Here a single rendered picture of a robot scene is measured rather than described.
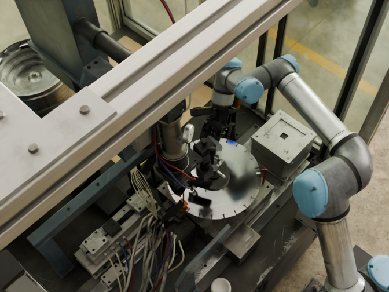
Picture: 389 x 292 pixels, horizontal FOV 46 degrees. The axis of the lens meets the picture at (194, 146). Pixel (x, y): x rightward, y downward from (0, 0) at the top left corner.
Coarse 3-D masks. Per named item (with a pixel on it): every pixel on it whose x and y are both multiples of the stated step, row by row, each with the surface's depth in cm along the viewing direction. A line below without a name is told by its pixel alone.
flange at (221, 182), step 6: (216, 162) 162; (222, 168) 160; (216, 174) 157; (228, 174) 159; (210, 180) 158; (216, 180) 158; (222, 180) 158; (228, 180) 158; (216, 186) 157; (222, 186) 157
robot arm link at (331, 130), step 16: (272, 64) 139; (288, 64) 139; (272, 80) 138; (288, 80) 136; (288, 96) 136; (304, 96) 133; (304, 112) 132; (320, 112) 129; (320, 128) 129; (336, 128) 126; (336, 144) 124; (352, 144) 122; (352, 160) 118; (368, 160) 120; (368, 176) 119
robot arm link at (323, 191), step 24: (312, 168) 120; (336, 168) 117; (312, 192) 115; (336, 192) 116; (312, 216) 118; (336, 216) 118; (336, 240) 124; (336, 264) 127; (336, 288) 132; (360, 288) 131
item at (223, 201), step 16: (192, 144) 168; (224, 144) 167; (224, 160) 163; (240, 160) 163; (240, 176) 160; (256, 176) 159; (192, 192) 157; (208, 192) 156; (224, 192) 156; (240, 192) 156; (256, 192) 156; (192, 208) 153; (208, 208) 153; (224, 208) 153; (240, 208) 153
